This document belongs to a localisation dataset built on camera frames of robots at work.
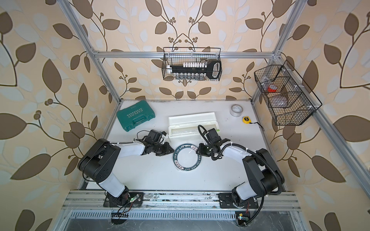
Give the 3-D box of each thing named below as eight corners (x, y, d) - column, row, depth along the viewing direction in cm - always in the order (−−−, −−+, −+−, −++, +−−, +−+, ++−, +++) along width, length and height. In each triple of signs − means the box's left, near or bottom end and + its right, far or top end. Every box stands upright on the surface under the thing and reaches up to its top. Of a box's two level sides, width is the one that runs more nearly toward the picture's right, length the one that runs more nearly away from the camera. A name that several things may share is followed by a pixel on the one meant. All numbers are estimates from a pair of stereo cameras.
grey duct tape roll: (230, 116, 113) (232, 113, 109) (228, 107, 119) (229, 104, 116) (242, 116, 113) (244, 113, 109) (240, 107, 119) (241, 104, 116)
